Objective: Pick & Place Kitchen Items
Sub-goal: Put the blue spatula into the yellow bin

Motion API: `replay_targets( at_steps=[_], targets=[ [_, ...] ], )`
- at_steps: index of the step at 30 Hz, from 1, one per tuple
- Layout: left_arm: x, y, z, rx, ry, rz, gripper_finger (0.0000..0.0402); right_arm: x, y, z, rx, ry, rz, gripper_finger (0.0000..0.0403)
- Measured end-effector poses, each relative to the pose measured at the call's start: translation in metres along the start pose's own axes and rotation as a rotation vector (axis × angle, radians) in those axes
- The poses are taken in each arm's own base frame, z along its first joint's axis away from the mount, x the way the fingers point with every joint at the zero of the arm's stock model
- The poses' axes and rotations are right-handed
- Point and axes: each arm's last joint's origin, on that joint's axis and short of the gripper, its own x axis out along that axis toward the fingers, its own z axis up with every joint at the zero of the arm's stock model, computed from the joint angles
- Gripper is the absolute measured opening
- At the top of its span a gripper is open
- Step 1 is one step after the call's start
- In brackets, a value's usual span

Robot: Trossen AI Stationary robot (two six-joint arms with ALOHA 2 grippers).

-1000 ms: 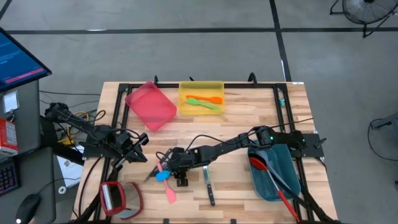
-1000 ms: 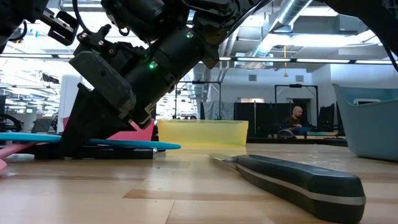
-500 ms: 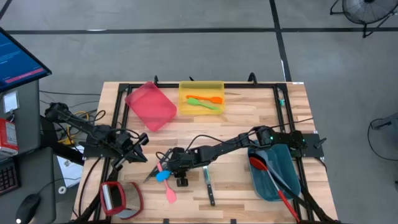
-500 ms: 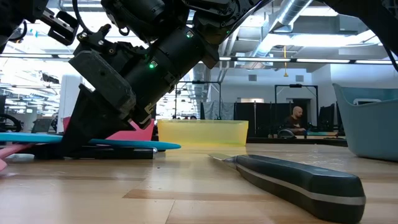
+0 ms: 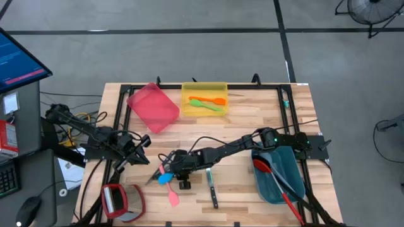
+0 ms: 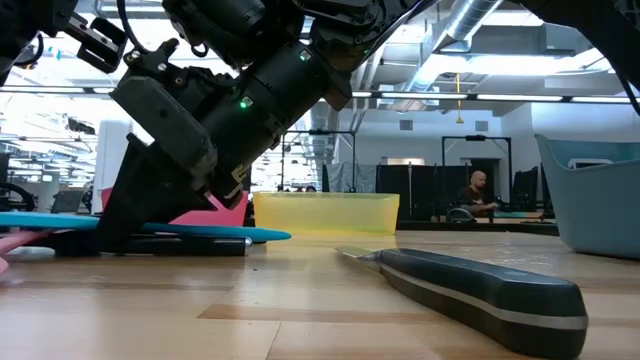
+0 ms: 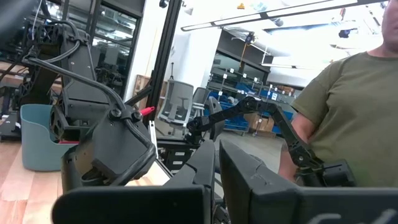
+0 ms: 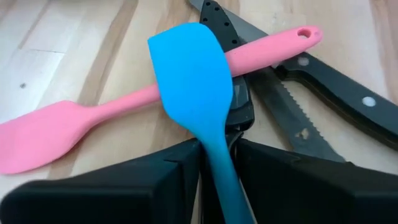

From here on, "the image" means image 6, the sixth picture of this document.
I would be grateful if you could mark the white building column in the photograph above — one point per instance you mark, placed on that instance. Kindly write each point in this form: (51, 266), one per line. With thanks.
(107, 165)

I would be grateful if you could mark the blue plastic bin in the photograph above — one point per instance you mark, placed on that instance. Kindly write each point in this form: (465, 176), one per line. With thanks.
(595, 210)

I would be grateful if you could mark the pink silicone spatula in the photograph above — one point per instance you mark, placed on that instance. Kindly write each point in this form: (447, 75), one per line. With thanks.
(15, 240)

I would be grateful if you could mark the dark background table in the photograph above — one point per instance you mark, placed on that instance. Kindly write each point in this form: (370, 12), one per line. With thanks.
(500, 227)

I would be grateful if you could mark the person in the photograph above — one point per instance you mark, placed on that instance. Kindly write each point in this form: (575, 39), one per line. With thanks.
(477, 195)
(310, 189)

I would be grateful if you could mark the pink plastic bin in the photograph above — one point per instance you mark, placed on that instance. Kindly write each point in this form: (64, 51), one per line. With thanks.
(220, 212)

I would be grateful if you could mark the ribbed silver air duct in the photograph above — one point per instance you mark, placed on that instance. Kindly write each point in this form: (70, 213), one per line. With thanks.
(325, 125)

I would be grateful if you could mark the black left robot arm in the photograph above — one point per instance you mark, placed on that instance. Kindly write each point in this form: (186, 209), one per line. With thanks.
(20, 20)

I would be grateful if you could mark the black rig frame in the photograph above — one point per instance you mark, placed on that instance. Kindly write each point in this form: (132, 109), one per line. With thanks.
(475, 137)
(320, 132)

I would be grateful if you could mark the yellow plastic bin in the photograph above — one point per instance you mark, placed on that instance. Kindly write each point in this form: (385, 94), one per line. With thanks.
(325, 212)

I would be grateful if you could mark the black dome-shaped object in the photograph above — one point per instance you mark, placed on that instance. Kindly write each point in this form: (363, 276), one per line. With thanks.
(460, 216)

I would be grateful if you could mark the teal silicone spatula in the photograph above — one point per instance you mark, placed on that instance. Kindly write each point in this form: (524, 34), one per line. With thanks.
(225, 231)

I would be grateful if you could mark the black monitor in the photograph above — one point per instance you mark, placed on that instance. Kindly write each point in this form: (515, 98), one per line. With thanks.
(525, 190)

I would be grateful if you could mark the smooth silver air duct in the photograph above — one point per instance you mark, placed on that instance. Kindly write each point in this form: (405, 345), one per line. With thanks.
(470, 17)

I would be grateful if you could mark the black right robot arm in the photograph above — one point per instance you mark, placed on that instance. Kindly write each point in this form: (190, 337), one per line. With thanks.
(280, 85)

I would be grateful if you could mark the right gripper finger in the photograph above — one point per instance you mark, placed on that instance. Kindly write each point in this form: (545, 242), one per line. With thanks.
(145, 200)

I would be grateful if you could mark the black partition screen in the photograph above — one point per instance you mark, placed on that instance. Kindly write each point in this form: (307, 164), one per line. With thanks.
(425, 190)

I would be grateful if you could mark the long ceiling light strip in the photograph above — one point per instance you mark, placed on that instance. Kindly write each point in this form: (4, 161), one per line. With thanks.
(520, 97)

